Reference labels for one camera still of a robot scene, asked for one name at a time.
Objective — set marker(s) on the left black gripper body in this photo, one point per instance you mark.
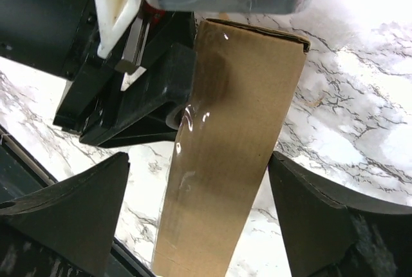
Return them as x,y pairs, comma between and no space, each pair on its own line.
61,38

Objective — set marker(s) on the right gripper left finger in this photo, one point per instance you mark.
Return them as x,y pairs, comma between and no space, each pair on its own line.
66,229

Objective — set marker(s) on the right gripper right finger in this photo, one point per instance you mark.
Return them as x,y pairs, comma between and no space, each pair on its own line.
331,230

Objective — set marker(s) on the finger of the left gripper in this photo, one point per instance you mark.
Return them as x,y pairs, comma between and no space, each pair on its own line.
150,110

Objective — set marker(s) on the brown cardboard express box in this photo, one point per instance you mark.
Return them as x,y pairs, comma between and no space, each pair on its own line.
243,86

